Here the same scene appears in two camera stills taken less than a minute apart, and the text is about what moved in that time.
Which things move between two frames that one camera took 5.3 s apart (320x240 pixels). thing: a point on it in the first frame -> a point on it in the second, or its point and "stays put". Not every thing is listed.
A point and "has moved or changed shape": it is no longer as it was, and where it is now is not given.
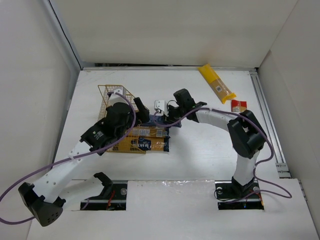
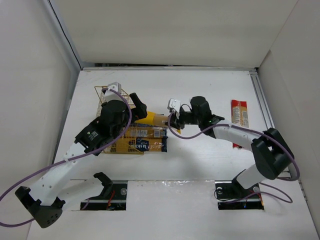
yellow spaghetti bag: (218, 86) has moved or changed shape
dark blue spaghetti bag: (142, 144) stays put
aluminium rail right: (269, 124) stays put
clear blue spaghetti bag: (149, 131) stays put
